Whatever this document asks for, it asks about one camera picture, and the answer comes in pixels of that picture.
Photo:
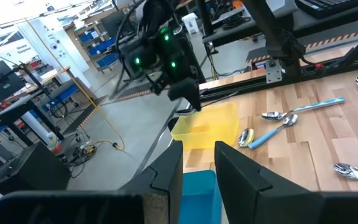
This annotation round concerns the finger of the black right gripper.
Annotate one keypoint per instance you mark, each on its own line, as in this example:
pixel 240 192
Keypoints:
pixel 185 90
pixel 158 87

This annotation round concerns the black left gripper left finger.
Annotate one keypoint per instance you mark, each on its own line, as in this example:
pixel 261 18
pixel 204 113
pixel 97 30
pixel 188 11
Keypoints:
pixel 166 174

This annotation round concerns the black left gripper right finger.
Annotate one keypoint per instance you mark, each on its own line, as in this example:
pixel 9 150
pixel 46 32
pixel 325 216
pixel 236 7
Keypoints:
pixel 244 186

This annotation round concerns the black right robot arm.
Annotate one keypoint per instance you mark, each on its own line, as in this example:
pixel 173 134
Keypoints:
pixel 272 28

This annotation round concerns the blue plastic bin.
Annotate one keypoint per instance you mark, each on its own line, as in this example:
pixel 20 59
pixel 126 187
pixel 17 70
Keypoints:
pixel 199 199

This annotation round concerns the yellow translucent plastic bin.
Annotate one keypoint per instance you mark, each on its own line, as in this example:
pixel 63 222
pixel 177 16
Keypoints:
pixel 210 127

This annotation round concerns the white waste bin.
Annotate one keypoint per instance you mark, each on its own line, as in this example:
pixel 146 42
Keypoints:
pixel 190 24

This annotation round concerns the shelf with blue bins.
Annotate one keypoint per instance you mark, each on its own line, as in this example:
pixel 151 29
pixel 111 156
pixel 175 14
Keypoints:
pixel 101 46

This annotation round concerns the white cylinder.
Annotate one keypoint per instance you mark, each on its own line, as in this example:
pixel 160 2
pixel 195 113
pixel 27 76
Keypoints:
pixel 37 127

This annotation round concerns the red clip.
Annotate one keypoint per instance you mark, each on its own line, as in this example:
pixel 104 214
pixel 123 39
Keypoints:
pixel 319 66

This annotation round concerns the wooden top black desk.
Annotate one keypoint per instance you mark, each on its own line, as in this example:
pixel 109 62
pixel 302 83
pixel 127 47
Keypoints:
pixel 11 113

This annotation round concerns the grey workbench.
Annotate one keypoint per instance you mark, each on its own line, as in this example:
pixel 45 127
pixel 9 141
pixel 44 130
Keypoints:
pixel 322 23

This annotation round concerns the black keyboard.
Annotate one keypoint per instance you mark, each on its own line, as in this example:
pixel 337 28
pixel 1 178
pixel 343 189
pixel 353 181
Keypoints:
pixel 328 6

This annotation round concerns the grey metal bracket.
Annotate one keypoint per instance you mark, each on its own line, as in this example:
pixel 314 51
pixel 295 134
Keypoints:
pixel 273 73

